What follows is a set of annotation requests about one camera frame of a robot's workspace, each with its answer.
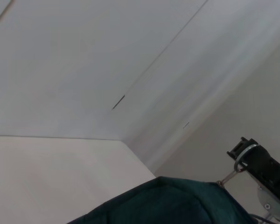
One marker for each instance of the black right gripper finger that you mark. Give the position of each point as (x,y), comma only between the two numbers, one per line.
(241,148)
(263,168)

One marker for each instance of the dark teal lunch bag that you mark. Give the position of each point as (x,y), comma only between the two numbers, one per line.
(165,205)

